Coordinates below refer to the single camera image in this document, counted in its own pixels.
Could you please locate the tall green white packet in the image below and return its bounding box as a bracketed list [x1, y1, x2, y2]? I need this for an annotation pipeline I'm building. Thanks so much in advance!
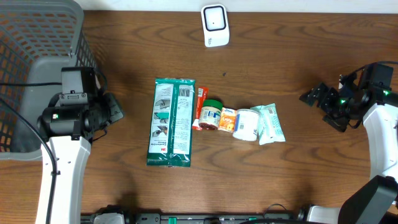
[146, 78, 195, 167]

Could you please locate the light green tissue packet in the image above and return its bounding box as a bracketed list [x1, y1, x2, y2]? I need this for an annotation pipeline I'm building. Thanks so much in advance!
[251, 103, 285, 145]

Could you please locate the white tub container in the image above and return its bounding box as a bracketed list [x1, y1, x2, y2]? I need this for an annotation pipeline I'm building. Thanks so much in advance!
[233, 109, 259, 141]

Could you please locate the red stick sachet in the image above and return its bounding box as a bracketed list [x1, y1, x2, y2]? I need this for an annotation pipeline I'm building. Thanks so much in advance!
[192, 86, 209, 131]

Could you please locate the green lid jar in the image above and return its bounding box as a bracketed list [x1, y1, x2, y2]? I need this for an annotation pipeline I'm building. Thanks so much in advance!
[198, 100, 223, 130]

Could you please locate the orange snack packet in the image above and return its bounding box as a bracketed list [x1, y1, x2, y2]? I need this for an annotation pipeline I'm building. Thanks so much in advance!
[218, 108, 237, 133]

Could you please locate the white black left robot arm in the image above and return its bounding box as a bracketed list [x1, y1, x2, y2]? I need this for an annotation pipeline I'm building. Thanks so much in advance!
[35, 93, 124, 223]

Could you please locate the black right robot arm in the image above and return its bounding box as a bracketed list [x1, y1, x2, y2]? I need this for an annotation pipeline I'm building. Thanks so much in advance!
[300, 83, 397, 223]

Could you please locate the white barcode scanner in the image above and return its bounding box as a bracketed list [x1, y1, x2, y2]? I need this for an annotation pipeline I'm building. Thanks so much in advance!
[201, 4, 230, 48]

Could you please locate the grey plastic mesh basket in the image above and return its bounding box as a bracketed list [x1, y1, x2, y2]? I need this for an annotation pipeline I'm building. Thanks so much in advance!
[0, 0, 100, 161]

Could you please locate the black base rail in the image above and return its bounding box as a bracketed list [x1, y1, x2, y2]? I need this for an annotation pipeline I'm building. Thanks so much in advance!
[81, 212, 295, 224]

